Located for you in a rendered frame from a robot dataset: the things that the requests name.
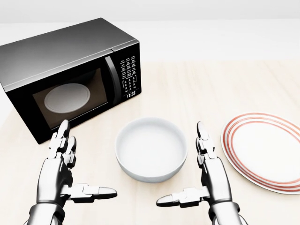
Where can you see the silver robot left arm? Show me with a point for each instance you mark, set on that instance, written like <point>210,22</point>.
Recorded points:
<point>44,214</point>

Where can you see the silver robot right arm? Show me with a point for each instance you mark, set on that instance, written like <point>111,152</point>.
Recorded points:
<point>226,214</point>

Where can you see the microwave glass turntable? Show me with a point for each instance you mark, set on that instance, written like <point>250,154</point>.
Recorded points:
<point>67,98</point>

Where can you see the silver robot left hand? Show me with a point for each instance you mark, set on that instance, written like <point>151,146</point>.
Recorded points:
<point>50,173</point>

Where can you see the white bowl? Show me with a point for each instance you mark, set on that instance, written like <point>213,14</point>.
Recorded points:
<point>151,150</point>

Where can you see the silver robot right hand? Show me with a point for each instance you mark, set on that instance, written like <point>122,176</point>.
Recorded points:
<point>216,178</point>

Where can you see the black microwave oven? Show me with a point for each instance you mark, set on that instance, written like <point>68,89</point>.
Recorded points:
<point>70,77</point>

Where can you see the white plate with red rings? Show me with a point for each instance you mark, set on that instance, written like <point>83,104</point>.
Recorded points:
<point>264,152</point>

